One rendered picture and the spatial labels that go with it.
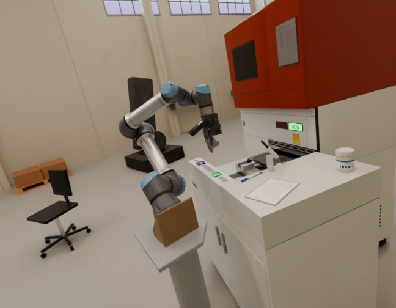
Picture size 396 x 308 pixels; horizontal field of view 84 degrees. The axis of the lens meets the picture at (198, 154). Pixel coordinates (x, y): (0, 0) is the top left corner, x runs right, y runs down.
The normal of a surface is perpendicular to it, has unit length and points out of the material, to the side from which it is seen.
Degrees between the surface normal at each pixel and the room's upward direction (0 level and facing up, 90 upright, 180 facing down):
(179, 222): 90
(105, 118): 90
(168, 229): 90
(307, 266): 90
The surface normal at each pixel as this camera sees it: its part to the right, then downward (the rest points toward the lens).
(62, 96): 0.55, 0.13
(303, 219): 0.33, 0.20
